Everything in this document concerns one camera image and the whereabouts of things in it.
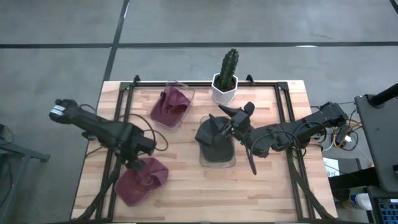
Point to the black pole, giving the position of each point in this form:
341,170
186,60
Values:
385,93

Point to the grey metal stand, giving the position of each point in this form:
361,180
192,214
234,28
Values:
18,152

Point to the clear plastic tray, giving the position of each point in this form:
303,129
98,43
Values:
174,83
217,165

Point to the white hexagonal plant pot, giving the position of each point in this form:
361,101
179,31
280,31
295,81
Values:
224,93

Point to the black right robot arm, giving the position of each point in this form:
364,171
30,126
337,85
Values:
311,124

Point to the blue lit keyboard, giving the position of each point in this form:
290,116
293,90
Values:
388,213

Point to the white paper sheet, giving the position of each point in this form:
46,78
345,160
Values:
330,166

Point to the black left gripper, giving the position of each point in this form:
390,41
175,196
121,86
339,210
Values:
136,152

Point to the white power adapter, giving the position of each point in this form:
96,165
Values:
347,138

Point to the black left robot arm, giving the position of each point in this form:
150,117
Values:
93,124

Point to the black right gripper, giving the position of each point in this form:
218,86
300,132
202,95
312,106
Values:
240,120

